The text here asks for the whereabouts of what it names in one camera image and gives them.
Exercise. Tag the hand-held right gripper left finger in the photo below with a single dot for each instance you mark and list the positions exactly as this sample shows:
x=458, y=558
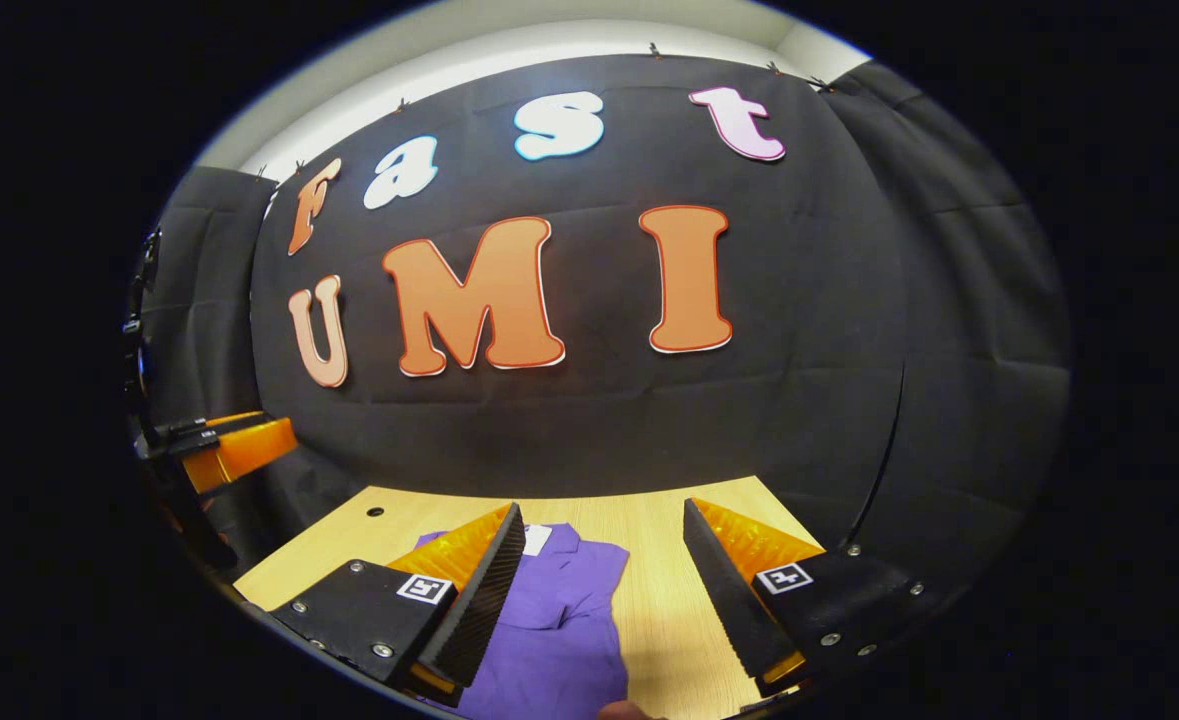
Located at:
x=484, y=600

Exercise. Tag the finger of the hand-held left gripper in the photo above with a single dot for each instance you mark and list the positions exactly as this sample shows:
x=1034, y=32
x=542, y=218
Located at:
x=189, y=426
x=249, y=450

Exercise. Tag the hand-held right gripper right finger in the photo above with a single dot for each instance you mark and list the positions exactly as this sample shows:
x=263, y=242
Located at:
x=729, y=600

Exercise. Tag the purple ribbed jacket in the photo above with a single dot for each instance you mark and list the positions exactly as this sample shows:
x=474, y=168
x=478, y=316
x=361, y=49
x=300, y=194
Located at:
x=559, y=640

